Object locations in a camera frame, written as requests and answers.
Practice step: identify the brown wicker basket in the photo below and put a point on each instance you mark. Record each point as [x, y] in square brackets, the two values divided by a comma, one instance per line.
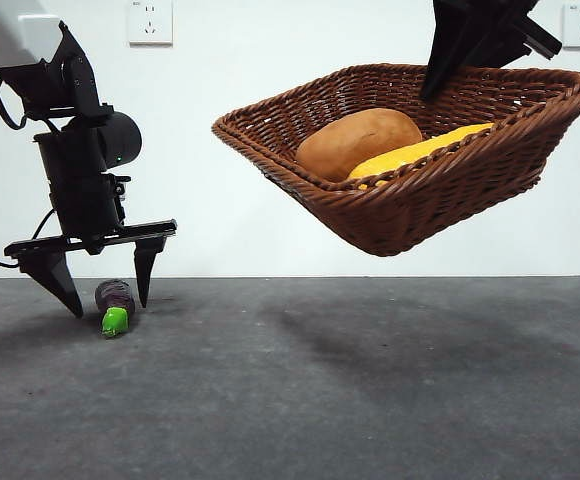
[420, 210]

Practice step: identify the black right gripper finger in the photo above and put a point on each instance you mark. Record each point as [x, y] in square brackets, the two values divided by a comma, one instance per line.
[452, 45]

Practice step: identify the pale grey camera box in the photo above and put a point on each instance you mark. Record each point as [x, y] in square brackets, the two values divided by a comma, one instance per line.
[15, 35]

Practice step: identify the brown potato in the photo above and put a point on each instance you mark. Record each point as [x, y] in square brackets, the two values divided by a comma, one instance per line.
[355, 142]

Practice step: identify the yellow corn cob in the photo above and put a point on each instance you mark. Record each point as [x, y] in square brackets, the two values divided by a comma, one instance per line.
[410, 152]

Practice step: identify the purple eggplant with green stem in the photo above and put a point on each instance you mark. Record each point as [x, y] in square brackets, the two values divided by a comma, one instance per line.
[115, 300]

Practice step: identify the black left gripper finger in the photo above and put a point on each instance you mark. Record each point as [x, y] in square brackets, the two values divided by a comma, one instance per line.
[52, 277]
[146, 265]

